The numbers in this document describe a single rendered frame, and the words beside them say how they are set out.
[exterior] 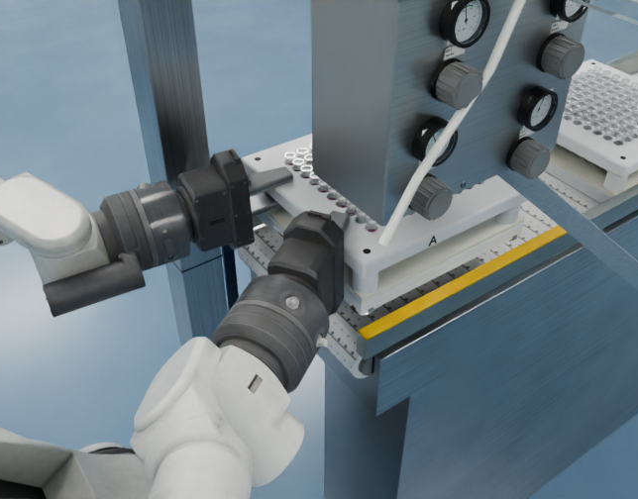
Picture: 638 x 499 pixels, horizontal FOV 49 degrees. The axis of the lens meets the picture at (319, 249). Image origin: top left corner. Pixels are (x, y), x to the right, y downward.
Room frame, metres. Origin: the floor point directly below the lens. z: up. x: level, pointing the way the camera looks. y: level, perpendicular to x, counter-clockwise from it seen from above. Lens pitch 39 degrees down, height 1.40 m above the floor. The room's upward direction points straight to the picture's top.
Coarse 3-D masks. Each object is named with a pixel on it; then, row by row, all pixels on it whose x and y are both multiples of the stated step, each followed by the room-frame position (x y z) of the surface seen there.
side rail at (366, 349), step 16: (624, 192) 0.77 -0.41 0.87; (592, 208) 0.73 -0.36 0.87; (608, 208) 0.73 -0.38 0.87; (624, 208) 0.75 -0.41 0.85; (608, 224) 0.74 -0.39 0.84; (560, 240) 0.68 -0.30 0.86; (576, 240) 0.70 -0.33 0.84; (528, 256) 0.65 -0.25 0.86; (544, 256) 0.66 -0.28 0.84; (496, 272) 0.61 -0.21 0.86; (512, 272) 0.63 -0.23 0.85; (464, 288) 0.58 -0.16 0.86; (480, 288) 0.60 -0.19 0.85; (448, 304) 0.57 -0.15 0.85; (464, 304) 0.59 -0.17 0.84; (416, 320) 0.54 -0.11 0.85; (432, 320) 0.56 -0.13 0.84; (384, 336) 0.52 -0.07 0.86; (400, 336) 0.53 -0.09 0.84; (368, 352) 0.50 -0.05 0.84
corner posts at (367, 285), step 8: (512, 208) 0.65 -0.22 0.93; (496, 216) 0.66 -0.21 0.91; (504, 216) 0.65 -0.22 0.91; (512, 216) 0.65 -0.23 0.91; (376, 272) 0.54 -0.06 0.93; (352, 280) 0.54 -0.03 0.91; (360, 280) 0.53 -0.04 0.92; (368, 280) 0.53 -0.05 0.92; (376, 280) 0.54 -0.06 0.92; (360, 288) 0.53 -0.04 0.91; (368, 288) 0.53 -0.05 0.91
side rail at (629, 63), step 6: (630, 54) 1.21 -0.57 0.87; (636, 54) 1.21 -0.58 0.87; (612, 60) 1.19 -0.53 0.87; (618, 60) 1.19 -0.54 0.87; (624, 60) 1.19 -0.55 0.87; (630, 60) 1.20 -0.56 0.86; (636, 60) 1.21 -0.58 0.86; (612, 66) 1.17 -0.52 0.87; (618, 66) 1.18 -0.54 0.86; (624, 66) 1.19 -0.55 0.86; (630, 66) 1.20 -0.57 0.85; (636, 66) 1.21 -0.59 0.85; (630, 72) 1.20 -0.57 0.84; (258, 222) 0.74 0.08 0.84
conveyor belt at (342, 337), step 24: (576, 192) 0.82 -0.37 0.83; (528, 216) 0.77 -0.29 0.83; (264, 240) 0.71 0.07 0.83; (528, 240) 0.71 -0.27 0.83; (264, 264) 0.67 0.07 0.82; (480, 264) 0.66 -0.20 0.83; (432, 288) 0.62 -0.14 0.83; (336, 312) 0.58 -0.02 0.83; (384, 312) 0.58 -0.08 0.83; (336, 336) 0.55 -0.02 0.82; (360, 360) 0.52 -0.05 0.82
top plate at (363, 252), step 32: (256, 160) 0.72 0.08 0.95; (288, 192) 0.65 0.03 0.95; (320, 192) 0.65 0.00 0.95; (480, 192) 0.65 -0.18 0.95; (512, 192) 0.65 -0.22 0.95; (352, 224) 0.59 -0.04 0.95; (416, 224) 0.59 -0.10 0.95; (448, 224) 0.59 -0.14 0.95; (352, 256) 0.54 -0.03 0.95; (384, 256) 0.54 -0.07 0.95
